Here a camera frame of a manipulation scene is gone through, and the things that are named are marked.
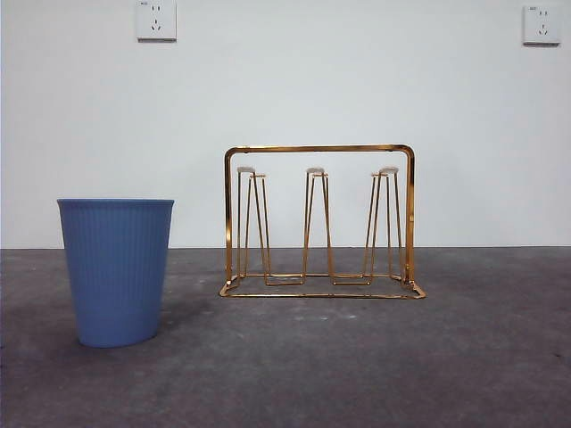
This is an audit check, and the blue ribbed plastic cup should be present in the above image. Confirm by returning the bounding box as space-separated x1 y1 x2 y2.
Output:
56 198 176 350

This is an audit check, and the gold wire cup rack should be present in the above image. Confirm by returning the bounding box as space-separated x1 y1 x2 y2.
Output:
219 143 428 300

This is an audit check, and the white wall socket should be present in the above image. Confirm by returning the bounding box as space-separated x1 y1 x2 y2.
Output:
522 4 562 47
136 0 178 44

